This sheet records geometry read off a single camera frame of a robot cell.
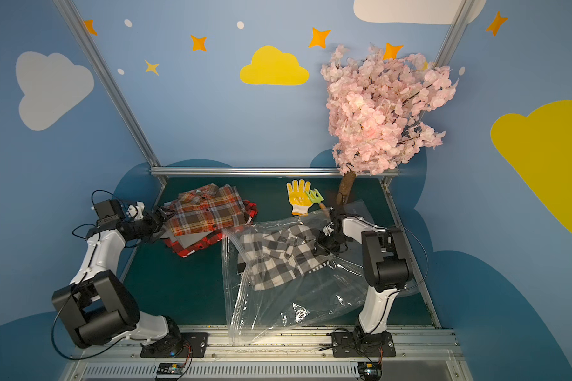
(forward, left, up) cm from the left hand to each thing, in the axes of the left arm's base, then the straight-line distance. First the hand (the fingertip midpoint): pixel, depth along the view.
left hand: (170, 217), depth 85 cm
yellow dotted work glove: (+26, -48, -18) cm, 58 cm away
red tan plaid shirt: (+8, -10, -6) cm, 14 cm away
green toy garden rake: (+27, -56, -18) cm, 65 cm away
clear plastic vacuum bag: (-18, -40, -17) cm, 47 cm away
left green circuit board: (-44, -8, -18) cm, 48 cm away
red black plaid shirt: (+14, -26, -14) cm, 33 cm away
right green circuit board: (-43, -70, -19) cm, 84 cm away
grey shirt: (-4, -4, -8) cm, 10 cm away
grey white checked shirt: (-7, -39, -16) cm, 43 cm away
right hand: (-3, -55, -17) cm, 58 cm away
